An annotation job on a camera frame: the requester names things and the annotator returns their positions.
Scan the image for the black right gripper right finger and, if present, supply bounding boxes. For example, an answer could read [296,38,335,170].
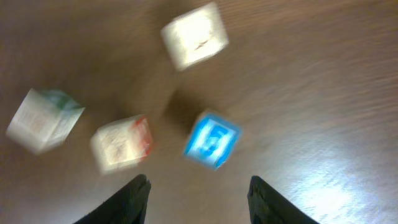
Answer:
[247,175,318,224]

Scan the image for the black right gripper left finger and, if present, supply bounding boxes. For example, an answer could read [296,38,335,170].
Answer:
[75,174,151,224]

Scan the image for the wooden block red side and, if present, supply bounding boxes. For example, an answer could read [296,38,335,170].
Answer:
[6,89,85,154]

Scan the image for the wooden M block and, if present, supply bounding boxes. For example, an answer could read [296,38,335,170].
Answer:
[90,114,153,174]

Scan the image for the plain wooden K block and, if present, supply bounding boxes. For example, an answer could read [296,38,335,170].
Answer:
[160,2,229,71]

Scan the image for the blue 5 wooden block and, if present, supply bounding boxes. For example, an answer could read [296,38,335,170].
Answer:
[183,110,243,170]

